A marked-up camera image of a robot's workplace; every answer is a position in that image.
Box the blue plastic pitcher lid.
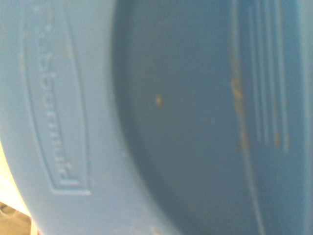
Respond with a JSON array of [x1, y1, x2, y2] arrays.
[[0, 0, 313, 235]]

